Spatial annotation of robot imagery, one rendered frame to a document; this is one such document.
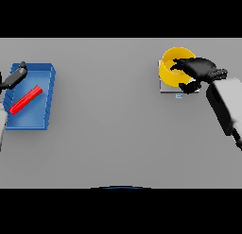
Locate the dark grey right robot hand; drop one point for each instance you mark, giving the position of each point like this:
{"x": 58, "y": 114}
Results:
{"x": 198, "y": 68}

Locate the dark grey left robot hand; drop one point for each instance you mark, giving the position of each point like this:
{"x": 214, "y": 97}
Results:
{"x": 15, "y": 76}

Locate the yellow bowl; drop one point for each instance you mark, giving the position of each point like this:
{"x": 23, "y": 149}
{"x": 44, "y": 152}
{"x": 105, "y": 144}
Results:
{"x": 171, "y": 75}

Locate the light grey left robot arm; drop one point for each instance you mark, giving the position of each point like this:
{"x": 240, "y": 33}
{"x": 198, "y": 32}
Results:
{"x": 2, "y": 124}

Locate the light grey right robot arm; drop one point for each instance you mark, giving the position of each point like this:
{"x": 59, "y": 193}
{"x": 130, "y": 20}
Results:
{"x": 225, "y": 102}

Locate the red beaker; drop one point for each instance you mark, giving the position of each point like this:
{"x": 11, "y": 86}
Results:
{"x": 25, "y": 99}

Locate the flat pale square scale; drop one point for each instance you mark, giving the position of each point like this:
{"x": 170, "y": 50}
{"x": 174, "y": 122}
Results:
{"x": 167, "y": 88}

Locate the blue tray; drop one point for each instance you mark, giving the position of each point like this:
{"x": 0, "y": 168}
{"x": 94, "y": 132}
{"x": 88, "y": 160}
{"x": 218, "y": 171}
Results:
{"x": 31, "y": 115}

